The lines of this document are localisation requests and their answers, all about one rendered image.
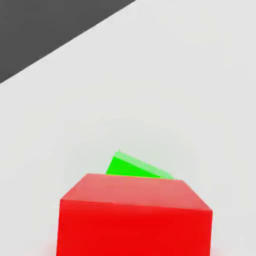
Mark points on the small green cube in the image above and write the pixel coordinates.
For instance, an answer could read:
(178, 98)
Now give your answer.
(128, 168)

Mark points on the small red cube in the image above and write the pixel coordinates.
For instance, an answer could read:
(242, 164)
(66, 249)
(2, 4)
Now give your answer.
(134, 226)

